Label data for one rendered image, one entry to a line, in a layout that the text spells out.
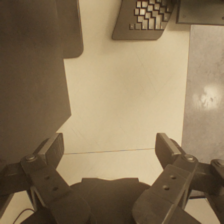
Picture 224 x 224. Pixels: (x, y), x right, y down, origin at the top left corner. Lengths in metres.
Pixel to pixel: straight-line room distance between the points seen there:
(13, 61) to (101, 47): 0.36
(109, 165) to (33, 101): 0.48
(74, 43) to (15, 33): 0.32
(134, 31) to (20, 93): 0.40
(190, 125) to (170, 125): 0.96
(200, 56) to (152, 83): 0.95
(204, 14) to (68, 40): 0.40
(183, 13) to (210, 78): 1.05
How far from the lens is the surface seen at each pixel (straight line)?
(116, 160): 0.65
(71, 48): 0.54
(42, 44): 0.29
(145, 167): 0.69
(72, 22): 0.55
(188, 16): 0.55
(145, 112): 0.58
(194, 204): 1.88
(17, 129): 0.21
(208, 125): 1.66
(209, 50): 1.51
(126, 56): 0.54
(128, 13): 0.54
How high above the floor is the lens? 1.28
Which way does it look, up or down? 72 degrees down
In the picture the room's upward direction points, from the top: 177 degrees clockwise
